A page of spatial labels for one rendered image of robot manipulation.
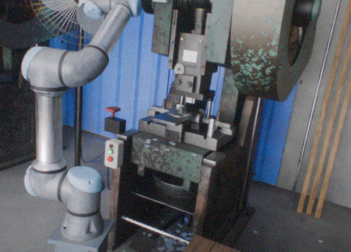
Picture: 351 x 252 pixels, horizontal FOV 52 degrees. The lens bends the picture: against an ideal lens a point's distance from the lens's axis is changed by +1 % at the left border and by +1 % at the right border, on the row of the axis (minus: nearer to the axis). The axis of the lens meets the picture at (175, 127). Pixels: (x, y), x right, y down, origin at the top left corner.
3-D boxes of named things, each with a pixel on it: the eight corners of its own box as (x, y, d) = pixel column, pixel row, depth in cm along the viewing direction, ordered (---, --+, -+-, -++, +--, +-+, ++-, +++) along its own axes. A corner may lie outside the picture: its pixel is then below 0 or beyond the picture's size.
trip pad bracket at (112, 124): (117, 156, 186) (120, 120, 181) (102, 151, 190) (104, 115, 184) (124, 153, 191) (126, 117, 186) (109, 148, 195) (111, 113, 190)
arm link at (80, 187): (91, 217, 124) (93, 181, 120) (56, 209, 126) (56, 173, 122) (106, 200, 135) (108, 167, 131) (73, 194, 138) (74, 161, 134)
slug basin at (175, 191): (195, 211, 182) (197, 193, 179) (138, 191, 196) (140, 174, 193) (219, 187, 212) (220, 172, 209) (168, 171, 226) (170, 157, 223)
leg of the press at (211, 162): (204, 293, 172) (232, 110, 146) (182, 283, 177) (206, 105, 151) (254, 212, 252) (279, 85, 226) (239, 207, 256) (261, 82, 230)
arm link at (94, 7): (106, 11, 136) (113, -15, 139) (78, 7, 138) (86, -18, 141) (112, 22, 144) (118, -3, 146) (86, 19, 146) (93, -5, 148)
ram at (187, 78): (195, 95, 173) (204, 32, 165) (168, 89, 179) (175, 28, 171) (209, 91, 188) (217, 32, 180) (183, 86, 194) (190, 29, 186)
